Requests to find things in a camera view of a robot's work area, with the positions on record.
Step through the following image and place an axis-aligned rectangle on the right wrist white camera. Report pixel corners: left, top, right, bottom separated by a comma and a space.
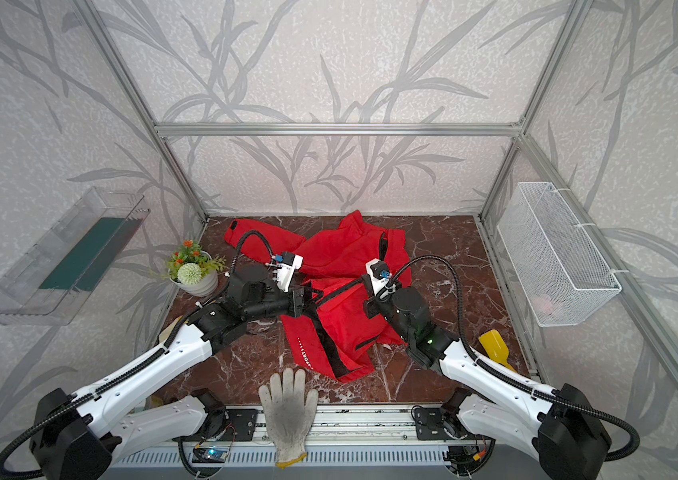
365, 259, 392, 299

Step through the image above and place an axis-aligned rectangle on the yellow plastic scoop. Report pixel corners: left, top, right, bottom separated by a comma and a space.
479, 329, 516, 372

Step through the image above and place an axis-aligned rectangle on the white knit work glove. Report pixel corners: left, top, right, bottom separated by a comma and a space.
258, 368, 319, 469

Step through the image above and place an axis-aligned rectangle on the clear plastic wall tray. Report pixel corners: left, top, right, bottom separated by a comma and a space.
0, 187, 150, 326

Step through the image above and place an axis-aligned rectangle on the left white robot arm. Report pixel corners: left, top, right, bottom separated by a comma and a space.
0, 251, 306, 479

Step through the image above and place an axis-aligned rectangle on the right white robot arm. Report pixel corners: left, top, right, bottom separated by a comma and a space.
364, 259, 641, 479

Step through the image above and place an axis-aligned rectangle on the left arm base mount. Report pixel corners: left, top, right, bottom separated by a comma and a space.
191, 389, 258, 442

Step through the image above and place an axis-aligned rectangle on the aluminium cage frame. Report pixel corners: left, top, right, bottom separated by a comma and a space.
71, 0, 678, 480

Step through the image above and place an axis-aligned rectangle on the wrist white camera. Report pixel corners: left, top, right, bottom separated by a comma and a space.
268, 252, 303, 293
365, 259, 392, 299

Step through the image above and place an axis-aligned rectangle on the yellow black rubber glove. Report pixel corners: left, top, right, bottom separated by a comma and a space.
158, 322, 175, 344

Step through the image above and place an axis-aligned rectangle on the white wire mesh basket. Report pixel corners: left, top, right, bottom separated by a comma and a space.
497, 182, 622, 327

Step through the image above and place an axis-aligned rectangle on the pink object in basket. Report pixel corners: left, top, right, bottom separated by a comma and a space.
533, 294, 563, 321

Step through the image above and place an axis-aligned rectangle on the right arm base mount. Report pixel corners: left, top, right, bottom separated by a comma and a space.
410, 405, 468, 441

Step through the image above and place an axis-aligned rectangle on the red X-Sport jacket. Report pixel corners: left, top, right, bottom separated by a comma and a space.
224, 211, 410, 383

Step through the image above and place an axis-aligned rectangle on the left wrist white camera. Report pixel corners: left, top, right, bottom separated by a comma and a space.
268, 252, 303, 293

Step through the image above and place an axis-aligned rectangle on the potted artificial flower plant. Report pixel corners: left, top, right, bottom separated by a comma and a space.
166, 240, 227, 297

